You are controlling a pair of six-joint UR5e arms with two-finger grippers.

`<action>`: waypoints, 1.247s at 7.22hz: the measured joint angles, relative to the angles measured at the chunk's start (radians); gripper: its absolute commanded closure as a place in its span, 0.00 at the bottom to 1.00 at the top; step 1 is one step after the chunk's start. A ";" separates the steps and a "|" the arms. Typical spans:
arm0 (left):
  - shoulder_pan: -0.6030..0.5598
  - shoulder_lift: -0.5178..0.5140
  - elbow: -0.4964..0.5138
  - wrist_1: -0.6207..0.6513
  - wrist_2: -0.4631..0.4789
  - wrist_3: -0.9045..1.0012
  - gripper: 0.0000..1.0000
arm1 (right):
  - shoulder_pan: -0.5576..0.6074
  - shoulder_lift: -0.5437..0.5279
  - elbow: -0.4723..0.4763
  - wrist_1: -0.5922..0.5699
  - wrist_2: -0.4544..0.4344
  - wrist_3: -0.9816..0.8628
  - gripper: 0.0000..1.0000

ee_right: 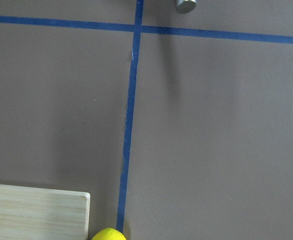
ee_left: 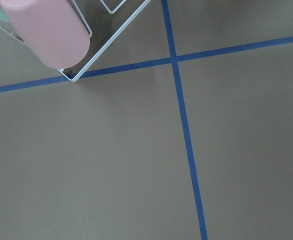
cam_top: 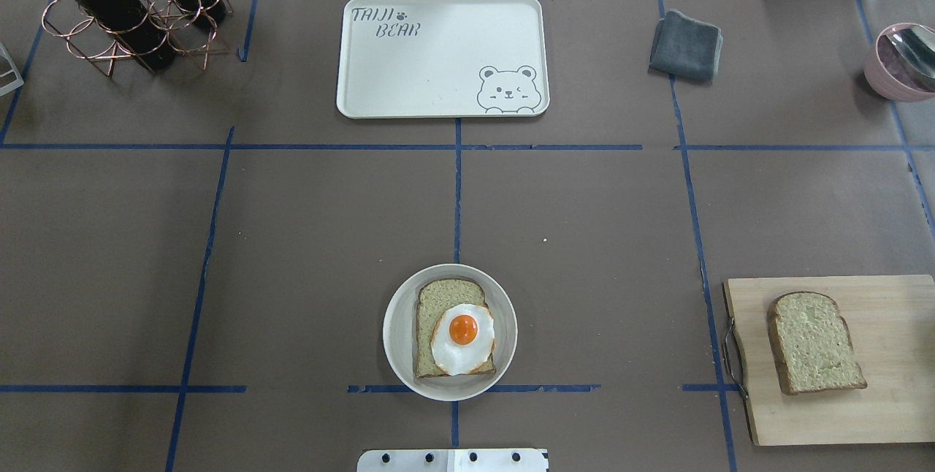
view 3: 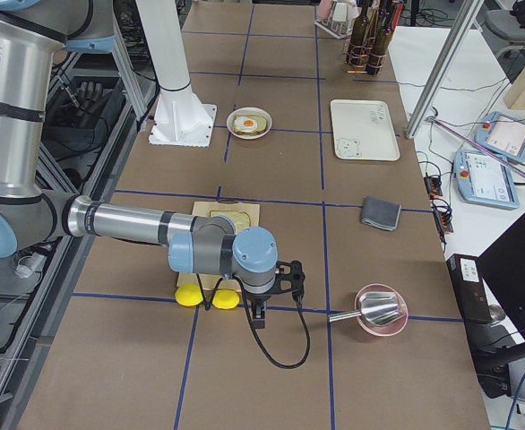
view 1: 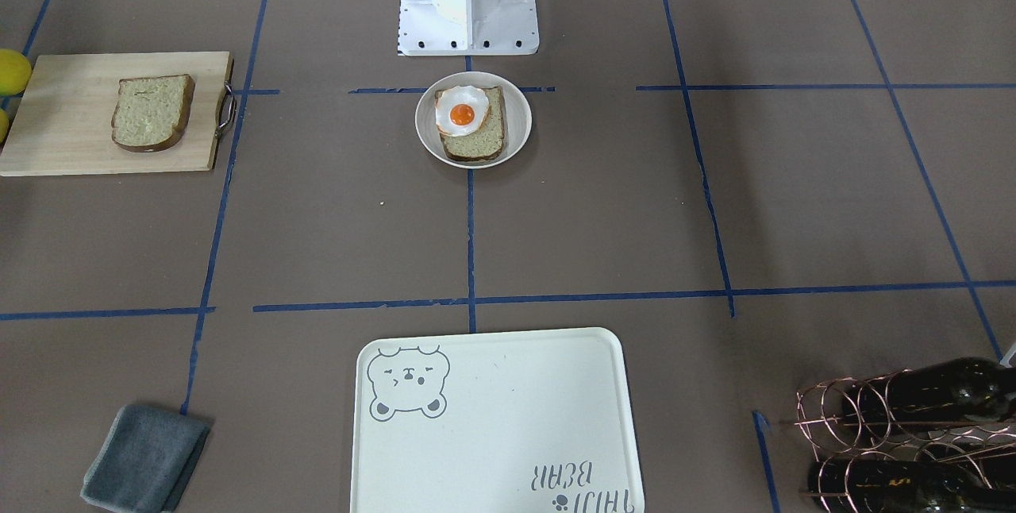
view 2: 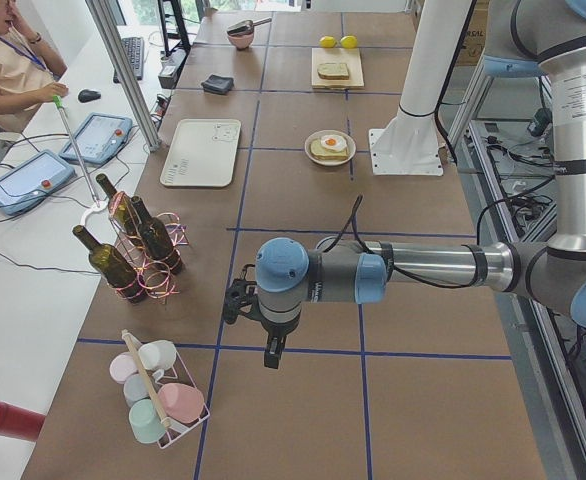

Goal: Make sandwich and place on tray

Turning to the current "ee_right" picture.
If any light wooden cutting board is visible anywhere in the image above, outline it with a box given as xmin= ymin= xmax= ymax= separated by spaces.
xmin=0 ymin=184 xmax=91 ymax=240

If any metal cylinder post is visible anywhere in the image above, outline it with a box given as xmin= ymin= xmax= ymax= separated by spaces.
xmin=174 ymin=0 xmax=197 ymax=14

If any yellow lemon near board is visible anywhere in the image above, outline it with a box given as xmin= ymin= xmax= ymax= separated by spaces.
xmin=92 ymin=228 xmax=126 ymax=240

